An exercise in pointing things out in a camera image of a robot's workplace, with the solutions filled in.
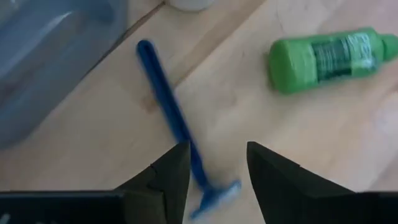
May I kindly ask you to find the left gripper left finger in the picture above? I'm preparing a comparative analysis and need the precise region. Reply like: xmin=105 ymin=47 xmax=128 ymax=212
xmin=114 ymin=140 xmax=191 ymax=224

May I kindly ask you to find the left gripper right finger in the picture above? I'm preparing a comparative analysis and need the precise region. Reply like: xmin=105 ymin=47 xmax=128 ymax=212
xmin=246 ymin=141 xmax=355 ymax=224

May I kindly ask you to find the blue disposable razor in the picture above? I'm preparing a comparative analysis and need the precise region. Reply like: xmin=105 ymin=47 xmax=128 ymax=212
xmin=136 ymin=39 xmax=243 ymax=220

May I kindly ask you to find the small green bottle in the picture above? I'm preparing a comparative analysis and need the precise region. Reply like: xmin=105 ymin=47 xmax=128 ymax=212
xmin=267 ymin=26 xmax=398 ymax=96

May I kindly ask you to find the brown translucent plastic bin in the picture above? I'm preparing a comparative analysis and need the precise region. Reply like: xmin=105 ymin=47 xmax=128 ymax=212
xmin=0 ymin=0 xmax=129 ymax=151

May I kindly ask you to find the white plastic bin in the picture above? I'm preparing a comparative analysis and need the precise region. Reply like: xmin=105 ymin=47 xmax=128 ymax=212
xmin=169 ymin=0 xmax=216 ymax=12

